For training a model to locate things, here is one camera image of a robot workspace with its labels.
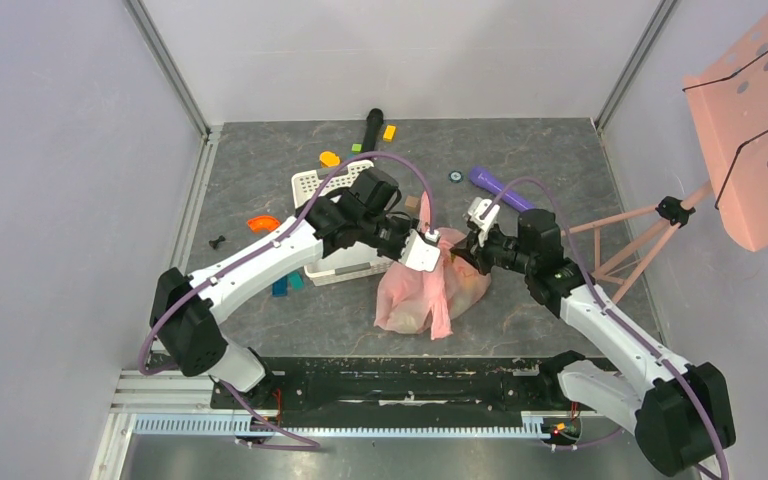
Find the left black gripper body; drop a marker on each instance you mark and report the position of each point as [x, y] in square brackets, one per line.
[387, 236]

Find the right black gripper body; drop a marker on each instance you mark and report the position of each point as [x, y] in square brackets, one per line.
[484, 247]

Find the pink plastic bag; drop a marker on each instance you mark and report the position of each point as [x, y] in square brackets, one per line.
[411, 302]

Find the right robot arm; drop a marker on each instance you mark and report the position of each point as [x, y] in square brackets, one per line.
[679, 413]

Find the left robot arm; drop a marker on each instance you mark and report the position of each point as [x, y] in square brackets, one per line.
[188, 310]

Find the brown wooden cube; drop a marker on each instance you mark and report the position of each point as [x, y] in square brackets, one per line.
[412, 205]

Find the white plastic basket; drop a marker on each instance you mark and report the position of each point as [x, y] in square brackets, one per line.
[341, 262]

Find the purple toy bat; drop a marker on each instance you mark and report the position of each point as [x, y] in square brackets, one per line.
[485, 180]

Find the small round disc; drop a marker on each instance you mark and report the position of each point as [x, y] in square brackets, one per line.
[456, 176]

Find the orange yellow toy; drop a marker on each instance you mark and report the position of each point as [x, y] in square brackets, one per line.
[329, 159]

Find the yellow block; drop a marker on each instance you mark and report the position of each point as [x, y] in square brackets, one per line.
[389, 133]

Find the teal small block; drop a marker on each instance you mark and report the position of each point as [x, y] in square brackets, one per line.
[295, 280]

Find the black cylinder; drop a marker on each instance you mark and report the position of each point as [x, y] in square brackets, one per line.
[373, 125]

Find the blue block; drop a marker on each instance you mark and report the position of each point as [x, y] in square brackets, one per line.
[279, 288]

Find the orange curved piece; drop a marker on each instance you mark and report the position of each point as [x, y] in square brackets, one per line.
[263, 223]

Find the small black piece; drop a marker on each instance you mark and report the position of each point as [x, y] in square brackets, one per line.
[215, 243]

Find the pink music stand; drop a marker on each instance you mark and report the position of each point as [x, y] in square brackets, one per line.
[728, 103]

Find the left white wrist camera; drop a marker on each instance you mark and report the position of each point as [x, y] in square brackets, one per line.
[421, 252]

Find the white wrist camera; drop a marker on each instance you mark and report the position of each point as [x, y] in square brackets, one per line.
[421, 252]
[481, 217]

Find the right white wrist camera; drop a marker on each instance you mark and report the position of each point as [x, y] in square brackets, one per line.
[481, 217]

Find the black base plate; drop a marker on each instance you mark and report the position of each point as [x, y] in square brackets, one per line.
[406, 391]

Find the white cable duct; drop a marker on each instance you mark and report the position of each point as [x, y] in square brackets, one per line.
[244, 425]

